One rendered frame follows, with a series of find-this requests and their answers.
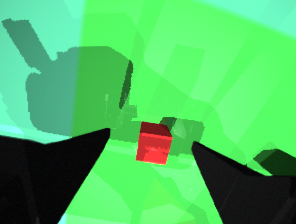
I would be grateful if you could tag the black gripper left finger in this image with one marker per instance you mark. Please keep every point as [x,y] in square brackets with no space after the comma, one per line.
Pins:
[51,173]

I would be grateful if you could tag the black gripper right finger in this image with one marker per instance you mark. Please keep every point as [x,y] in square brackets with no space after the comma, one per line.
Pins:
[240,194]

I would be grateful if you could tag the red block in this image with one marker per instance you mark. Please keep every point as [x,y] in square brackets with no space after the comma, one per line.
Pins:
[154,143]

